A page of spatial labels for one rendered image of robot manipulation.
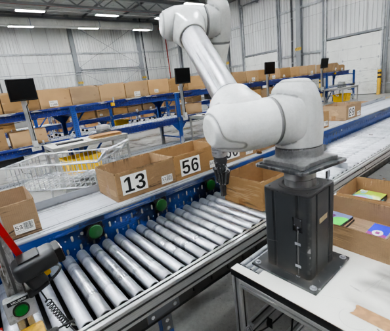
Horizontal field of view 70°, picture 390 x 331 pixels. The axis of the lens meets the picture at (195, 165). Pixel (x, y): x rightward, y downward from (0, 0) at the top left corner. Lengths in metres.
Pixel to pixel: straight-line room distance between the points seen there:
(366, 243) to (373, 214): 0.29
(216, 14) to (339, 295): 1.15
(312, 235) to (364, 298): 0.24
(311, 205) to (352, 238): 0.35
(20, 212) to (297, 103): 1.22
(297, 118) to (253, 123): 0.15
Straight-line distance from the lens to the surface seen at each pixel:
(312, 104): 0.94
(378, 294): 1.13
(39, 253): 0.84
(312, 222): 1.00
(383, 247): 1.25
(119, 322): 1.11
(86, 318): 1.12
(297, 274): 1.13
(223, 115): 0.81
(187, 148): 2.14
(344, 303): 1.07
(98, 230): 1.51
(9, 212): 1.47
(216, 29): 1.34
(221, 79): 0.97
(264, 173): 2.01
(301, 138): 0.94
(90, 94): 6.27
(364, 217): 1.55
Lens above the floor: 1.45
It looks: 16 degrees down
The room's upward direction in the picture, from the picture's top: 7 degrees counter-clockwise
